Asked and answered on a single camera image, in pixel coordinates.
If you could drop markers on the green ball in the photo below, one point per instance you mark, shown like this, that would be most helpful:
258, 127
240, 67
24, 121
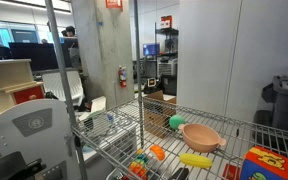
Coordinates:
176, 121

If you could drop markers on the black flat object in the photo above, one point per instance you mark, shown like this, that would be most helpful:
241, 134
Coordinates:
180, 174

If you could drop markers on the black device orange screen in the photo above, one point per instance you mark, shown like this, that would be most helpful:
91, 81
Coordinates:
151, 82

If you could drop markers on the metal rack pole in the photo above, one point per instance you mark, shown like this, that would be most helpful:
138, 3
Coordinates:
61, 66
138, 73

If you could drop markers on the red fire extinguisher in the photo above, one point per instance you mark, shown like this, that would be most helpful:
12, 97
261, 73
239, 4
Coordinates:
122, 77

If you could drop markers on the white vented unit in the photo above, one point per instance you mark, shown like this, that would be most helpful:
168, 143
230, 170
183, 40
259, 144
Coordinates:
166, 67

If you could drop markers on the cardboard box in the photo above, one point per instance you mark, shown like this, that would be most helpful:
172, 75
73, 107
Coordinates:
157, 120

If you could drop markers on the blue lit monitor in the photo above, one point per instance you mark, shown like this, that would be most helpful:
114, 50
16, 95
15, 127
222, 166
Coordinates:
150, 49

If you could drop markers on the white paper box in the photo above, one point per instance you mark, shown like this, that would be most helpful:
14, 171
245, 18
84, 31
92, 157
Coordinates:
98, 104

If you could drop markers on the white appliance under shelf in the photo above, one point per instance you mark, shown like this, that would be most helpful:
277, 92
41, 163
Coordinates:
124, 140

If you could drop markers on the black storage shelf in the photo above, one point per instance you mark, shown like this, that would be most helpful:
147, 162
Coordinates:
170, 31

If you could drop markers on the red white poster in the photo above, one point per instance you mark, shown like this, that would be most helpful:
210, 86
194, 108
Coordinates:
166, 22

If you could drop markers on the rainbow stacking toy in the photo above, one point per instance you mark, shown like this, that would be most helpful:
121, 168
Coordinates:
138, 165

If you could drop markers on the yellow toy corn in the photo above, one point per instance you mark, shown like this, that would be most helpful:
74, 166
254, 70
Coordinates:
195, 160

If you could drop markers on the white slatted chair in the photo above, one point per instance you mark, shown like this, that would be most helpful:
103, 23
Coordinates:
55, 85

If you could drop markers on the person with dark hair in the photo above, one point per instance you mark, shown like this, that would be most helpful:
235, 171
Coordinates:
70, 31

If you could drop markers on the black computer monitor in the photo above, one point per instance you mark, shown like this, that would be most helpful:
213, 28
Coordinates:
37, 55

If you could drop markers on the white robot control box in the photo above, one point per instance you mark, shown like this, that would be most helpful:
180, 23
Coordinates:
44, 143

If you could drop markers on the wooden toy cabinet red drawer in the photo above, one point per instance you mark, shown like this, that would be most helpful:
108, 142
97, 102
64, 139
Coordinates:
7, 75

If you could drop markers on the colourful plush cube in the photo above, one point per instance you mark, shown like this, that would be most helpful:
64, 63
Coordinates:
267, 166

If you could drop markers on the red wall sign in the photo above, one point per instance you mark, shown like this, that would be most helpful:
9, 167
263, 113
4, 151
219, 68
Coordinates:
114, 3

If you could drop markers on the black clamp bracket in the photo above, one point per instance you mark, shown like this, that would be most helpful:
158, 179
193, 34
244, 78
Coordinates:
7, 166

